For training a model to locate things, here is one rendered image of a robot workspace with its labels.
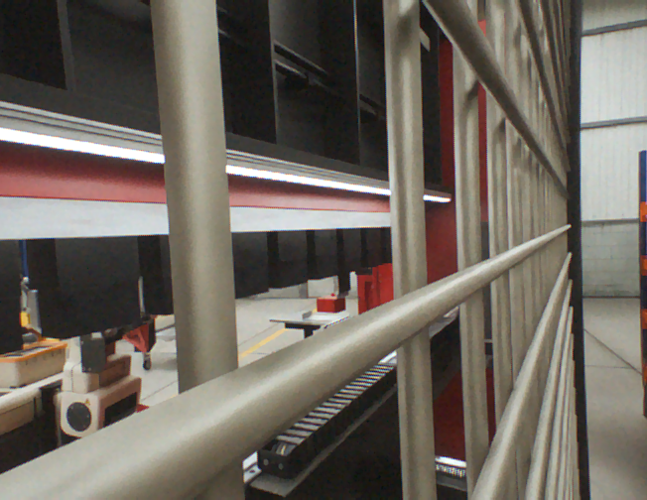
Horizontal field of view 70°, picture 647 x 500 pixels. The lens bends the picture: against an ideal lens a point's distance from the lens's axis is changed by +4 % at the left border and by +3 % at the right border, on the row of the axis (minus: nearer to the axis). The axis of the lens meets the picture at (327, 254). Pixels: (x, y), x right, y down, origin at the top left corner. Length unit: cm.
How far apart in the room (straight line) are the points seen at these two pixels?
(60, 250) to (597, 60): 876
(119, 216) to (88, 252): 9
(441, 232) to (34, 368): 188
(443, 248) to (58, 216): 190
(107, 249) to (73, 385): 104
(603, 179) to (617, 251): 121
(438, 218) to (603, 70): 692
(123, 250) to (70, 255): 9
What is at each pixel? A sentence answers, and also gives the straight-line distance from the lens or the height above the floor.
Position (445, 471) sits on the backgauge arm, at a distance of 99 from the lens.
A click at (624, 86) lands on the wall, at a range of 911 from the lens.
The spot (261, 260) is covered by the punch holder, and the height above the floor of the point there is 126.
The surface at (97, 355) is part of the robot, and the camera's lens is 175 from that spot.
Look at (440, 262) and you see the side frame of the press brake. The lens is 241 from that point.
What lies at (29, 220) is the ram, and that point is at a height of 137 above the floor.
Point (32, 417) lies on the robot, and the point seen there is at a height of 71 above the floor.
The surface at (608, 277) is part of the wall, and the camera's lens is 887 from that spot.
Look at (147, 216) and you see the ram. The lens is 94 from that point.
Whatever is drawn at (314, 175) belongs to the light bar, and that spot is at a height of 146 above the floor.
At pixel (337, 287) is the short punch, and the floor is 113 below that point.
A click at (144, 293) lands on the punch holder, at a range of 101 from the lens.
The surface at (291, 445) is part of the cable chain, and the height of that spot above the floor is 103.
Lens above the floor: 133
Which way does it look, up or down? 3 degrees down
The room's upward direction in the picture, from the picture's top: 3 degrees counter-clockwise
